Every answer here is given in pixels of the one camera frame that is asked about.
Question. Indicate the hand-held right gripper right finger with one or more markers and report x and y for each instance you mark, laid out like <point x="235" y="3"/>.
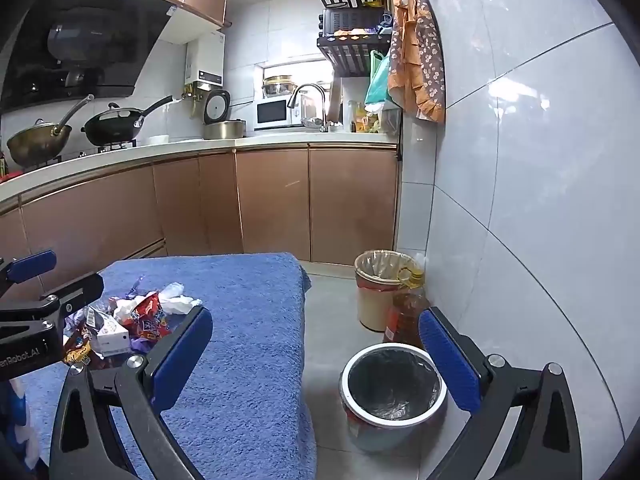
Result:
<point x="447" y="360"/>

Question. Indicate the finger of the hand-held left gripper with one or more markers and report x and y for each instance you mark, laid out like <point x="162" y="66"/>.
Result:
<point x="80" y="290"/>
<point x="30" y="265"/>

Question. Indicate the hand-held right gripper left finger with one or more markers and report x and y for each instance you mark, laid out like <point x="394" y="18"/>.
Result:
<point x="182" y="355"/>

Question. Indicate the white trash bin black liner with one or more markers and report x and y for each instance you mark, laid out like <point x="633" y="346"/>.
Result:
<point x="395" y="385"/>

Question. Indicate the beige trash bin clear liner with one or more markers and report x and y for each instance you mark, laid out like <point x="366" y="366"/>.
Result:
<point x="372" y="305"/>

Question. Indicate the purple foil wrapper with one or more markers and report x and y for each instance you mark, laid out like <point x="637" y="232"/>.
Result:
<point x="140" y="346"/>

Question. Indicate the red snack wrapper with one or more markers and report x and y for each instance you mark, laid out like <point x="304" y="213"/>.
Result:
<point x="150" y="317"/>

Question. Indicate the orange brown snack wrapper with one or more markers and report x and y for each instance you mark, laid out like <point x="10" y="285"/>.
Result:
<point x="77" y="352"/>

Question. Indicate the small white box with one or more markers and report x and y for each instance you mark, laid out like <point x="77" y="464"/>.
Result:
<point x="112" y="337"/>

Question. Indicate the blue terry towel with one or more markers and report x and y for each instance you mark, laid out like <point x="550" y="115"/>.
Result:
<point x="240" y="335"/>

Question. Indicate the cooking oil bottle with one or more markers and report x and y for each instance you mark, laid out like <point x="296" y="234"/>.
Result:
<point x="405" y="315"/>

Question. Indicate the steel wok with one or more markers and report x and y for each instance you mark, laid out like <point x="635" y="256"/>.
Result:
<point x="37" y="144"/>

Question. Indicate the gas stove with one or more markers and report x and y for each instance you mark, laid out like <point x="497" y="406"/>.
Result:
<point x="117" y="148"/>

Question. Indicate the black wok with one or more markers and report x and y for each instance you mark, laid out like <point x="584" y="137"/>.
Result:
<point x="112" y="127"/>

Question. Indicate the brown kitchen base cabinets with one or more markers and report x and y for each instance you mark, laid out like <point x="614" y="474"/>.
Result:
<point x="272" y="205"/>

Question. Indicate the black range hood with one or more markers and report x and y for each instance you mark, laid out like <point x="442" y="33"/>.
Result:
<point x="85" y="45"/>

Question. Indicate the rice cooker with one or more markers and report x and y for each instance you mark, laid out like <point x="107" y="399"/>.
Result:
<point x="217" y="106"/>

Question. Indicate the dark container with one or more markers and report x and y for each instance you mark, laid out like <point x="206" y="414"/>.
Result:
<point x="390" y="121"/>

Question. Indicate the yellow bottle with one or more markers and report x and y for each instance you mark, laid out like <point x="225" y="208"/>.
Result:
<point x="357" y="119"/>

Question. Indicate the white microwave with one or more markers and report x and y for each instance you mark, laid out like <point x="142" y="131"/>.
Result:
<point x="272" y="112"/>

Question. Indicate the white water heater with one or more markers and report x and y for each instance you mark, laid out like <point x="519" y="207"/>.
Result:
<point x="206" y="57"/>

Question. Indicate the steel kitchen faucet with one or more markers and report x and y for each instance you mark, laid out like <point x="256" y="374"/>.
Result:
<point x="324" y="110"/>

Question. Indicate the brown cutting board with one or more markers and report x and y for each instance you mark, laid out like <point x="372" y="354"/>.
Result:
<point x="334" y="102"/>

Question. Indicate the glass pot with lid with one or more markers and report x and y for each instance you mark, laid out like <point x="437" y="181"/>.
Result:
<point x="277" y="86"/>

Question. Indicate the green plastic bag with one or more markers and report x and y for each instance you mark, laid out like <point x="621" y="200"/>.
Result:
<point x="377" y="82"/>

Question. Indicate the orange floral apron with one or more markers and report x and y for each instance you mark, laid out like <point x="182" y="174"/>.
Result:
<point x="420" y="60"/>

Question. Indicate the black wall rack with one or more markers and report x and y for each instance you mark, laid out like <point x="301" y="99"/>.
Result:
<point x="350" y="55"/>

